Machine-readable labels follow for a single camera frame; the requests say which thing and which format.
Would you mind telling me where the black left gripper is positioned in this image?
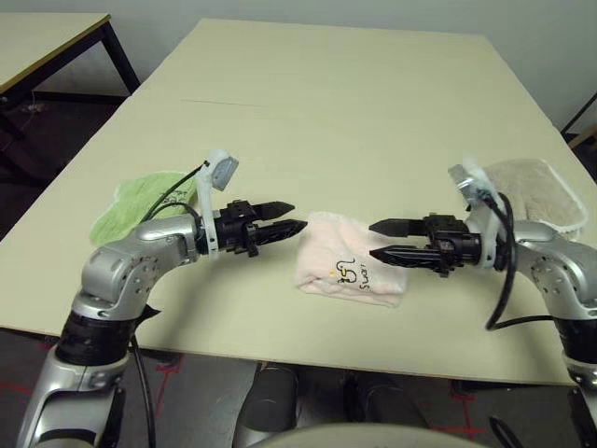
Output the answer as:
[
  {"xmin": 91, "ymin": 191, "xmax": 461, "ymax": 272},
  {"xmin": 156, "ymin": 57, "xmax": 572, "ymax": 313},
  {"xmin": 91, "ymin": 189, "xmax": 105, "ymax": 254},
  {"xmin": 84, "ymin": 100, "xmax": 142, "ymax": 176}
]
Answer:
[{"xmin": 214, "ymin": 199, "xmax": 309, "ymax": 258}]

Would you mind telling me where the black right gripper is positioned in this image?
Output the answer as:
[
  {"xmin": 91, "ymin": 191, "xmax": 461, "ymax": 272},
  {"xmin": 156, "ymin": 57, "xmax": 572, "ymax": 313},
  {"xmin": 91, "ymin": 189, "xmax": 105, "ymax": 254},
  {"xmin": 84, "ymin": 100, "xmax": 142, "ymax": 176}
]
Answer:
[{"xmin": 368, "ymin": 213, "xmax": 484, "ymax": 277}]

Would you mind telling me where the pink towel with embroidery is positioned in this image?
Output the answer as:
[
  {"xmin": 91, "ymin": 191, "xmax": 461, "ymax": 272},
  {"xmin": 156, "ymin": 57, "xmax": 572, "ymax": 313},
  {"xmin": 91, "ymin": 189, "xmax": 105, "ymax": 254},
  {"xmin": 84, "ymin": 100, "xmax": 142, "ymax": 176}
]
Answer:
[{"xmin": 292, "ymin": 210, "xmax": 407, "ymax": 309}]

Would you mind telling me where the beige folded towel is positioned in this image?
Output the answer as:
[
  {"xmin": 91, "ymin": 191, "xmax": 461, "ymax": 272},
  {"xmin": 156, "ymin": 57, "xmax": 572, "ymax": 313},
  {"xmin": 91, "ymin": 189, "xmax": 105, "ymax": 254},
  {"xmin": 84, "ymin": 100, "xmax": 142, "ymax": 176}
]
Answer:
[{"xmin": 465, "ymin": 158, "xmax": 590, "ymax": 242}]

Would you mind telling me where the green folded towel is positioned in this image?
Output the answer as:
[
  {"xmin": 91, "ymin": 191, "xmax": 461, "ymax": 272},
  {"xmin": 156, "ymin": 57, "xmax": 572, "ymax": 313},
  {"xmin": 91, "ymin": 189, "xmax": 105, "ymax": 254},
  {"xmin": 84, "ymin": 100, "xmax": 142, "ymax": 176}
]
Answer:
[{"xmin": 89, "ymin": 170, "xmax": 200, "ymax": 248}]

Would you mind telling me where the dark robot right leg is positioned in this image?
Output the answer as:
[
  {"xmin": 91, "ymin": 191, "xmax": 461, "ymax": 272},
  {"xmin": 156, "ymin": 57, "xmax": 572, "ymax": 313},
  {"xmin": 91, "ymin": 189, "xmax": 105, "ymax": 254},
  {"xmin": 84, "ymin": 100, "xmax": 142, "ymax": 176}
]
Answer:
[{"xmin": 344, "ymin": 371, "xmax": 428, "ymax": 433}]

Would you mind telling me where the dark robot leg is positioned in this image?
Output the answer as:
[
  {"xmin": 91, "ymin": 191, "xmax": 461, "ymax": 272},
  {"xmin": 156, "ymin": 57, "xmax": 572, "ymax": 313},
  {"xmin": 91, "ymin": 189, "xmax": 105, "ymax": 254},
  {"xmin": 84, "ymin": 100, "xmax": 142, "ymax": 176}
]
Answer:
[
  {"xmin": 235, "ymin": 366, "xmax": 299, "ymax": 448},
  {"xmin": 344, "ymin": 371, "xmax": 428, "ymax": 433}
]

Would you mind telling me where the dark robot left leg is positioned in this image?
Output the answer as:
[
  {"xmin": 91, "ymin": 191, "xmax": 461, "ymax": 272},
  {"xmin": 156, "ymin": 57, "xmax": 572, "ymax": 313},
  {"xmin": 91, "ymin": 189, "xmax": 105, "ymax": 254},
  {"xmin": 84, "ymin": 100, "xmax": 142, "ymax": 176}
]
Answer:
[{"xmin": 235, "ymin": 366, "xmax": 299, "ymax": 448}]

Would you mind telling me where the grey robot torso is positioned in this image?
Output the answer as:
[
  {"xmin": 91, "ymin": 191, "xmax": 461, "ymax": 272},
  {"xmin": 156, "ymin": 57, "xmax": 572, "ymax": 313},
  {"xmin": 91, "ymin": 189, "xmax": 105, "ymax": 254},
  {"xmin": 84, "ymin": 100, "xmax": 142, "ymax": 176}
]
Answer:
[{"xmin": 232, "ymin": 422, "xmax": 489, "ymax": 448}]

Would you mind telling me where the black framed side table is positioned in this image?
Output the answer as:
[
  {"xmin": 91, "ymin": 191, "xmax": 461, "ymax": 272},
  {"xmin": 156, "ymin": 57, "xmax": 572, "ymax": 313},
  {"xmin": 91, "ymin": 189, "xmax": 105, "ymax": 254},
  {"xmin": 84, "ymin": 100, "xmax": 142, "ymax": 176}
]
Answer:
[{"xmin": 0, "ymin": 11, "xmax": 141, "ymax": 188}]

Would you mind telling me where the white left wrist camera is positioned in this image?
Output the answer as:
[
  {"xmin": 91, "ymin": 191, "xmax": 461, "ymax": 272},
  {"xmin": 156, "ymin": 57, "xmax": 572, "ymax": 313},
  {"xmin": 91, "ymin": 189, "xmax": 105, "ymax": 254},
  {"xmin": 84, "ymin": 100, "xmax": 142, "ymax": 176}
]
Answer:
[{"xmin": 194, "ymin": 148, "xmax": 242, "ymax": 256}]

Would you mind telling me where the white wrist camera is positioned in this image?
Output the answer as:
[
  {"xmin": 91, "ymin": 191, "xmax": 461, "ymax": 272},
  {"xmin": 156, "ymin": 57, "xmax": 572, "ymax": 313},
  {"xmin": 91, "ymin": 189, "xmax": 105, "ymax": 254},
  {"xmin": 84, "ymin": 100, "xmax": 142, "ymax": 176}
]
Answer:
[
  {"xmin": 447, "ymin": 152, "xmax": 512, "ymax": 272},
  {"xmin": 194, "ymin": 148, "xmax": 242, "ymax": 256}
]

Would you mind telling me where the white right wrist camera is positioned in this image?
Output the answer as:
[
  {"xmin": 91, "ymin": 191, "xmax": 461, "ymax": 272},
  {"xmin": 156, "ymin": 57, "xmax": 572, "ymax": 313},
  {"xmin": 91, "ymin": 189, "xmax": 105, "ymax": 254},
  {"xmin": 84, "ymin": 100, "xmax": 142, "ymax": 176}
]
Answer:
[{"xmin": 447, "ymin": 152, "xmax": 512, "ymax": 272}]

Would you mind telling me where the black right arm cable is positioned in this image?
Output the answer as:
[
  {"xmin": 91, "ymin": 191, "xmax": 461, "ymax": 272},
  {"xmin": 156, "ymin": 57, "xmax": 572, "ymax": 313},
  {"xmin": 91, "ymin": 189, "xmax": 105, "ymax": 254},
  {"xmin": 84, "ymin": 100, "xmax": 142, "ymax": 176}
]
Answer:
[{"xmin": 484, "ymin": 190, "xmax": 561, "ymax": 331}]

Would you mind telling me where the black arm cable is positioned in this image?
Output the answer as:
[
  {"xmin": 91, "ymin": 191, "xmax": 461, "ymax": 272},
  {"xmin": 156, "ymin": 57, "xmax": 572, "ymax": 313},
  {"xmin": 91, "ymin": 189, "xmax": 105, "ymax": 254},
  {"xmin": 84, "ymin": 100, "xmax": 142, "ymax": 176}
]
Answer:
[
  {"xmin": 484, "ymin": 190, "xmax": 561, "ymax": 331},
  {"xmin": 130, "ymin": 161, "xmax": 209, "ymax": 448}
]

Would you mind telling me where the black metal furniture frame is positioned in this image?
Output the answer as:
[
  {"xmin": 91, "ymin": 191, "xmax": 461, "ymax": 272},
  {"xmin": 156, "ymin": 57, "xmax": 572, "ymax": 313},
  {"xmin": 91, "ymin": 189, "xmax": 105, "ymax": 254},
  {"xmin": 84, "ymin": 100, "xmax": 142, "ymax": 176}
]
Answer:
[{"xmin": 562, "ymin": 91, "xmax": 597, "ymax": 150}]

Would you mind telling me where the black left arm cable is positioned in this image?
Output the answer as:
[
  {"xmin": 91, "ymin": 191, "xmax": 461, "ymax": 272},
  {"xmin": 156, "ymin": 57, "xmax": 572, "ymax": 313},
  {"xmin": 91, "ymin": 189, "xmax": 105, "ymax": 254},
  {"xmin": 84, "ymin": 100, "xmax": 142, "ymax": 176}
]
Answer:
[{"xmin": 130, "ymin": 161, "xmax": 209, "ymax": 448}]

